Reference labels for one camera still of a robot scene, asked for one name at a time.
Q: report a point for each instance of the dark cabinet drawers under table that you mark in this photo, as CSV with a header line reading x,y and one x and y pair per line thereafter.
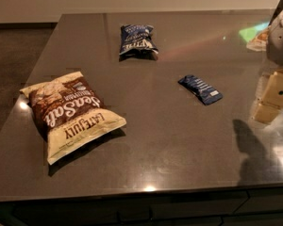
x,y
251,207

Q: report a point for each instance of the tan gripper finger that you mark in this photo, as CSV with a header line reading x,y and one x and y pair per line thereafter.
x,y
264,113

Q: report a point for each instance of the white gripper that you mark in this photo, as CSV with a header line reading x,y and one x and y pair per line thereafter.
x,y
281,40

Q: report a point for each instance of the blue kettle chip bag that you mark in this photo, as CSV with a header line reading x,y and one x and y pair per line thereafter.
x,y
136,37

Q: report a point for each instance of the brown Late July chip bag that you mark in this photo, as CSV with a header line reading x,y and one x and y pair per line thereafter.
x,y
70,113

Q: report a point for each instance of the blue rxbar blueberry bar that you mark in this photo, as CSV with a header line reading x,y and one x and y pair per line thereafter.
x,y
205,93

